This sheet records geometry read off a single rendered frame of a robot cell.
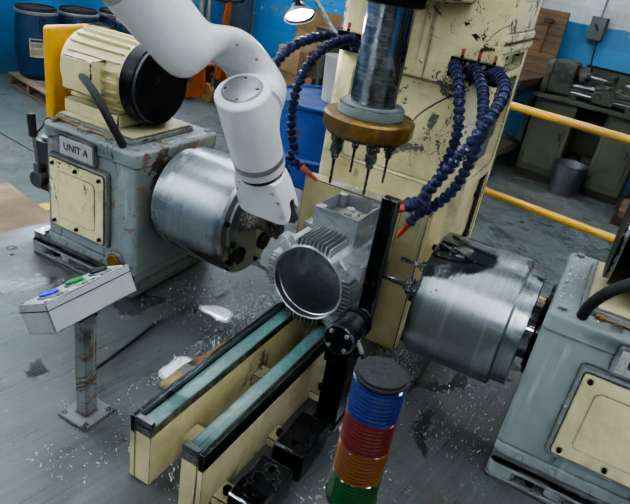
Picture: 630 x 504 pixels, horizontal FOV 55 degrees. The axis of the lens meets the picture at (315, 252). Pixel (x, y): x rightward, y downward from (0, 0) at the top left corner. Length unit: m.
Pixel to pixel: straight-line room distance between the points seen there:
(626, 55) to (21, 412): 5.75
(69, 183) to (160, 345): 0.44
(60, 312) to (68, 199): 0.57
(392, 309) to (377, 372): 0.74
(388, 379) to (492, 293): 0.47
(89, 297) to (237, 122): 0.37
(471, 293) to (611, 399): 0.27
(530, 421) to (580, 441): 0.08
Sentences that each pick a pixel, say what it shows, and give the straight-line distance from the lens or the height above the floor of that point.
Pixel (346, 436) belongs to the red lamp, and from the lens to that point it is 0.70.
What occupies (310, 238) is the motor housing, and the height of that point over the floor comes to 1.10.
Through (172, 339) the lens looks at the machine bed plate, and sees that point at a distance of 1.37.
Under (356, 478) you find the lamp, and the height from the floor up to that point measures 1.09.
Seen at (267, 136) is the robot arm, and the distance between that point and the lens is 0.91.
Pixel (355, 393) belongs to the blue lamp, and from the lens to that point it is 0.66.
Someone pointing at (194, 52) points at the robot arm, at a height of 1.46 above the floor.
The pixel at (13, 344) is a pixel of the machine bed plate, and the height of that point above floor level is 0.80.
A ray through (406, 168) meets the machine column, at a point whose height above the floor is 1.19.
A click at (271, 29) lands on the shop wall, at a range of 8.23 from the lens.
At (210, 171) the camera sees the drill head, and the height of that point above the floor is 1.15.
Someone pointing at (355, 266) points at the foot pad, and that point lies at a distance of 1.17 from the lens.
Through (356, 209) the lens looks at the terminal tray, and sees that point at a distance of 1.32.
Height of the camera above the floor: 1.61
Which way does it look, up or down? 27 degrees down
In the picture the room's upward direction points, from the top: 10 degrees clockwise
